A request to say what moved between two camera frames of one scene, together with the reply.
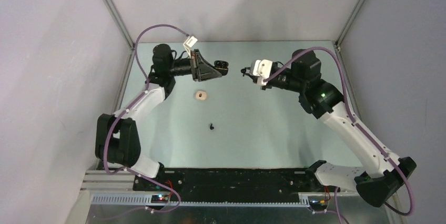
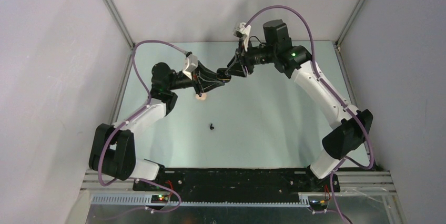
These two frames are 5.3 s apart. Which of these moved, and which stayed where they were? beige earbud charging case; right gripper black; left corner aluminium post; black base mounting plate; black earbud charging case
Moved: right gripper black; black earbud charging case
Stayed: left corner aluminium post; beige earbud charging case; black base mounting plate
